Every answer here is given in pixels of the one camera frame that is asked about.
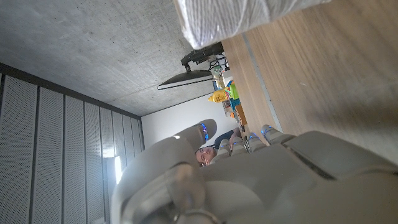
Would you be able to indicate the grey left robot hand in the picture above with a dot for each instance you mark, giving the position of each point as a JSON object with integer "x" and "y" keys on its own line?
{"x": 264, "y": 183}

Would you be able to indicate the seated person in dark shirt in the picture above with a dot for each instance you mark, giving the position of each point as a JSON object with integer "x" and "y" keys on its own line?
{"x": 205, "y": 154}

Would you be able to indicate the blue cube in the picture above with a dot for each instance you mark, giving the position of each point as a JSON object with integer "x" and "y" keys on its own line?
{"x": 234, "y": 103}

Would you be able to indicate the green cube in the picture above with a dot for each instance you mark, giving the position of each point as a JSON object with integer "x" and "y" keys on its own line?
{"x": 233, "y": 91}

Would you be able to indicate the yellow bottle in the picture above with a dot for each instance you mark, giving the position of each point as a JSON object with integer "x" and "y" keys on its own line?
{"x": 219, "y": 96}

